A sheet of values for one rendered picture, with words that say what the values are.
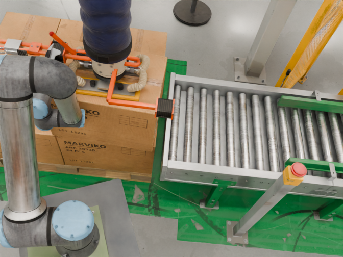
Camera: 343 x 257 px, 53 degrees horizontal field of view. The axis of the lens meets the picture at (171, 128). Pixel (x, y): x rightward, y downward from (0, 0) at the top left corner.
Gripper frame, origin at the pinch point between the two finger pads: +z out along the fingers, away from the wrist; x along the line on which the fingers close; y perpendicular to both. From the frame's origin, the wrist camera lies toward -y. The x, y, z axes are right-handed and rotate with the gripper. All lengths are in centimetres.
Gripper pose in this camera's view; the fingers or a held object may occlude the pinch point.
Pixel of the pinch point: (52, 51)
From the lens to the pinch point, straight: 183.0
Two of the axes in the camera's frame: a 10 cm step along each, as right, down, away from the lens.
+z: 0.8, -8.4, 5.3
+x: 1.1, -5.3, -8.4
